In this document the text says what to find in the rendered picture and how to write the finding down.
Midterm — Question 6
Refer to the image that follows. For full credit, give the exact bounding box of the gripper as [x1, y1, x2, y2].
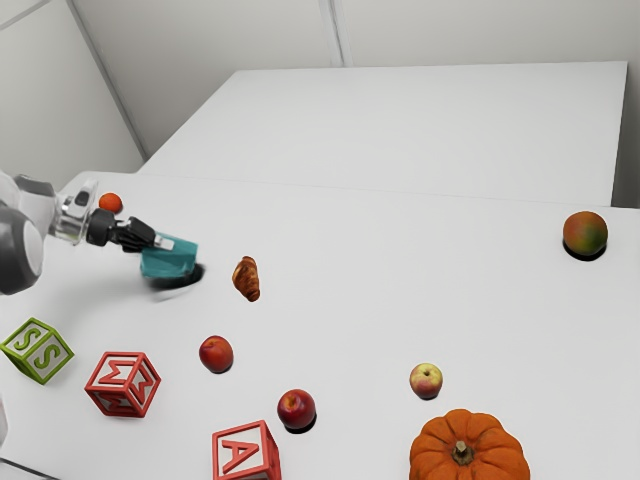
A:
[85, 207, 176, 253]

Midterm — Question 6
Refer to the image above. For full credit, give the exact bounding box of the teal faceted mug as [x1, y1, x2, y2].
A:
[139, 231, 200, 280]

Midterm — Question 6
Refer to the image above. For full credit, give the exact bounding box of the brown croissant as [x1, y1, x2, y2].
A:
[231, 255, 261, 303]

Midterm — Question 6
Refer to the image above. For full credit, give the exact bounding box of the red peach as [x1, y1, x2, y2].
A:
[198, 335, 235, 374]

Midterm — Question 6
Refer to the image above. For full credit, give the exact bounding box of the red letter block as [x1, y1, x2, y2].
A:
[83, 351, 162, 418]
[211, 419, 282, 480]

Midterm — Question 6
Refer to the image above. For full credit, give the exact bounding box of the green letter block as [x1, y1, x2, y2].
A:
[0, 317, 76, 386]

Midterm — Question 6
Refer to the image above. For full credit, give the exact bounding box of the dark red apple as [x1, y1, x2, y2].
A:
[277, 388, 317, 429]

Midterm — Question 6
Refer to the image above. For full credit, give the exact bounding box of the yellow and red apple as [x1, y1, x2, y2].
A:
[409, 362, 444, 400]

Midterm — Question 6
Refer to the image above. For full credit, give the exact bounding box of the orange pumpkin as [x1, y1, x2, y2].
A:
[409, 408, 531, 480]

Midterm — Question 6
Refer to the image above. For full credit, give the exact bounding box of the red and green mango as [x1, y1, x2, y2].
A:
[562, 210, 610, 256]

